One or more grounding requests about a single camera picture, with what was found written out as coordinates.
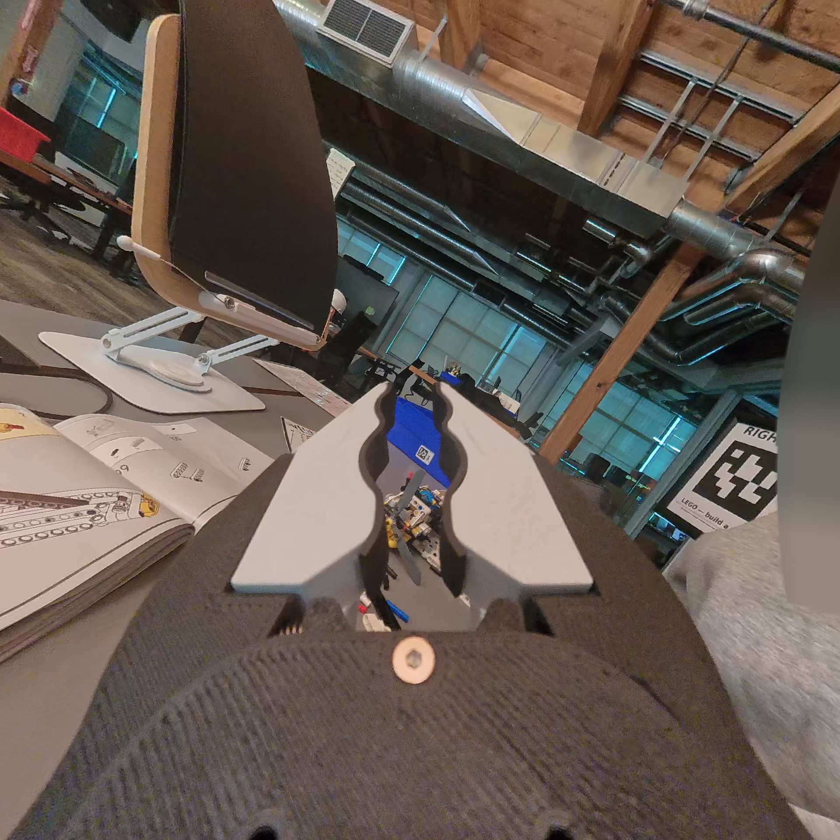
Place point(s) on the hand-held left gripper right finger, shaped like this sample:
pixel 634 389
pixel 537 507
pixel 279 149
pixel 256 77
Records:
pixel 512 518

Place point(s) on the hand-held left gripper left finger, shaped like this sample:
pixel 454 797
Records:
pixel 308 518

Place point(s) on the lego model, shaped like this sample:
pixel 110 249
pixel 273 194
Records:
pixel 417 518

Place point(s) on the person's right forearm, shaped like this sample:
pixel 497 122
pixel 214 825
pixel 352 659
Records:
pixel 754 623

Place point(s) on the blue lego pin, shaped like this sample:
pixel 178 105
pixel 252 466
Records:
pixel 397 610

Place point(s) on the lego instruction booklet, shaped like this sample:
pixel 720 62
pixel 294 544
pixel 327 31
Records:
pixel 79 558

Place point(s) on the white paper sheet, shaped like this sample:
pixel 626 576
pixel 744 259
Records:
pixel 302 387

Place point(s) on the blue plastic bin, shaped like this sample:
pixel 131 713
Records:
pixel 407 426

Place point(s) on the white folding stand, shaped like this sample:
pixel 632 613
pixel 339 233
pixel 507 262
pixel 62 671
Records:
pixel 151 387

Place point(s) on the black monitor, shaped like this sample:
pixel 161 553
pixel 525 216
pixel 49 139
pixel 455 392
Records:
pixel 364 295

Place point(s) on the hanging white paper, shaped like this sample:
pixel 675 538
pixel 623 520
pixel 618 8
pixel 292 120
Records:
pixel 340 172

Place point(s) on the tablet on white stand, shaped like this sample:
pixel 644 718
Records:
pixel 249 164

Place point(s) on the red plastic bin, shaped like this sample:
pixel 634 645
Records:
pixel 19 138

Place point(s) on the white air vent grille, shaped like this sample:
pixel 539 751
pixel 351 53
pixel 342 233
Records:
pixel 364 26

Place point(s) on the wooden post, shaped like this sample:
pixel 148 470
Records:
pixel 617 354

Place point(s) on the silver air duct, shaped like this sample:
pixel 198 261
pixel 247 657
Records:
pixel 577 151

